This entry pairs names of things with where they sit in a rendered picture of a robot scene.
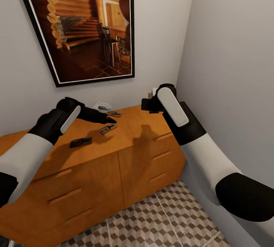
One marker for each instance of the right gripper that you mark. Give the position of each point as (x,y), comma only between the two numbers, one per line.
(146,105)

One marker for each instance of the picture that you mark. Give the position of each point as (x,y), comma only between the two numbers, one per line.
(85,41)

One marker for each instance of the cabinet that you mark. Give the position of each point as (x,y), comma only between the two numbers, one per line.
(76,188)

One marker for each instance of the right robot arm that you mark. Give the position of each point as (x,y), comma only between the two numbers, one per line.
(249,202)

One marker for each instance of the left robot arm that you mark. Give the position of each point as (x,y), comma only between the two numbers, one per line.
(20,163)

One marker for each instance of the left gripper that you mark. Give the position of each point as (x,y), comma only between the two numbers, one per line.
(98,117)

